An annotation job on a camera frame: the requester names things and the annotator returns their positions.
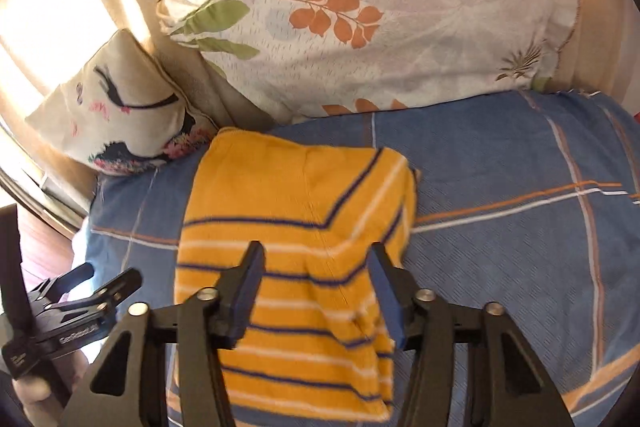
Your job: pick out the white floral lady cushion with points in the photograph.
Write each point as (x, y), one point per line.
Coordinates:
(121, 114)

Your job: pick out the yellow striped knit sweater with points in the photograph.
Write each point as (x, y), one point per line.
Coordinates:
(316, 345)

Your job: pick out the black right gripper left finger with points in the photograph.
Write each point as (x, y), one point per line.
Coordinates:
(125, 386)

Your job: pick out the person left hand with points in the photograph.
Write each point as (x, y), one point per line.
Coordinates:
(40, 405)

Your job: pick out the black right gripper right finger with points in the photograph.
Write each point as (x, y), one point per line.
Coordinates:
(506, 383)

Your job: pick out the white leaf print pillow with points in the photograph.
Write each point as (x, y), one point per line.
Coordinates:
(297, 59)

